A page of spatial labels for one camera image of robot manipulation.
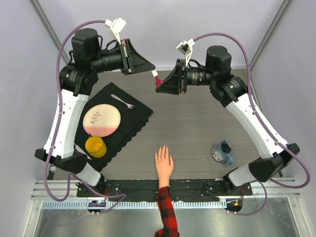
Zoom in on blue ceramic mug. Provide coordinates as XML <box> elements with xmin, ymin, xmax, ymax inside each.
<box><xmin>211</xmin><ymin>139</ymin><xmax>234</xmax><ymax>165</ymax></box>

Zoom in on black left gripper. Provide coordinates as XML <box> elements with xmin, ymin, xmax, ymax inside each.
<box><xmin>91</xmin><ymin>39</ymin><xmax>156</xmax><ymax>76</ymax></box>

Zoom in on red plaid sleeve forearm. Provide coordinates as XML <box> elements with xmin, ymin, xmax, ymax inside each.
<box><xmin>155</xmin><ymin>187</ymin><xmax>180</xmax><ymax>237</ymax></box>

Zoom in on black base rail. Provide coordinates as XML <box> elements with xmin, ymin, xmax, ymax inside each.
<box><xmin>76</xmin><ymin>179</ymin><xmax>253</xmax><ymax>201</ymax></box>

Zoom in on white nail polish cap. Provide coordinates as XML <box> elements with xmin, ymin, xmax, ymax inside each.
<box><xmin>151</xmin><ymin>70</ymin><xmax>158</xmax><ymax>77</ymax></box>

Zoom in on black scalloped placemat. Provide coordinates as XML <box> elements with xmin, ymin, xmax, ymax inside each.
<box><xmin>75</xmin><ymin>82</ymin><xmax>154</xmax><ymax>172</ymax></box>

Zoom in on white cable duct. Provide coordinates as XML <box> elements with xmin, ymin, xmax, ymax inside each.
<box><xmin>42</xmin><ymin>199</ymin><xmax>227</xmax><ymax>209</ymax></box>

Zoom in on yellow cup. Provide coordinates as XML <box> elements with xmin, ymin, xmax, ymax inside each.
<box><xmin>85</xmin><ymin>136</ymin><xmax>107</xmax><ymax>158</ymax></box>

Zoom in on silver knife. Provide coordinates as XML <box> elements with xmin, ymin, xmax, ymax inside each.
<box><xmin>74</xmin><ymin>144</ymin><xmax>91</xmax><ymax>160</ymax></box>

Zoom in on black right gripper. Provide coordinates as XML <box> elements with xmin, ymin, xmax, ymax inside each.
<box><xmin>157</xmin><ymin>59</ymin><xmax>217</xmax><ymax>95</ymax></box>

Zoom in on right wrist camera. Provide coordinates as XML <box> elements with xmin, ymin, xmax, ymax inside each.
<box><xmin>176</xmin><ymin>39</ymin><xmax>195</xmax><ymax>66</ymax></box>

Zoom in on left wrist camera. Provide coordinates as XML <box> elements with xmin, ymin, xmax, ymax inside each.
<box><xmin>105</xmin><ymin>17</ymin><xmax>126</xmax><ymax>44</ymax></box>

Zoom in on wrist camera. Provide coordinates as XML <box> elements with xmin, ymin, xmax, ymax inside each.
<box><xmin>176</xmin><ymin>39</ymin><xmax>195</xmax><ymax>66</ymax></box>
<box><xmin>105</xmin><ymin>17</ymin><xmax>126</xmax><ymax>44</ymax></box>

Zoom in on pink and cream plate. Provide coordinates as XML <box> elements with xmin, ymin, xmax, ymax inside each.
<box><xmin>82</xmin><ymin>104</ymin><xmax>121</xmax><ymax>138</ymax></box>

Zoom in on red nail polish bottle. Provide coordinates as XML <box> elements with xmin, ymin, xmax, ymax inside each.
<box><xmin>155</xmin><ymin>76</ymin><xmax>163</xmax><ymax>88</ymax></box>

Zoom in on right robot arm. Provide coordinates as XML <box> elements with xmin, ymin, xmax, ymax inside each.
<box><xmin>156</xmin><ymin>43</ymin><xmax>300</xmax><ymax>195</ymax></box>

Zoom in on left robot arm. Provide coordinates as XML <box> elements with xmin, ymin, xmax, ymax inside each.
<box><xmin>35</xmin><ymin>26</ymin><xmax>156</xmax><ymax>197</ymax></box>

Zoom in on mannequin hand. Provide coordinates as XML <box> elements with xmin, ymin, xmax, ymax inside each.
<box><xmin>155</xmin><ymin>145</ymin><xmax>174</xmax><ymax>189</ymax></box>

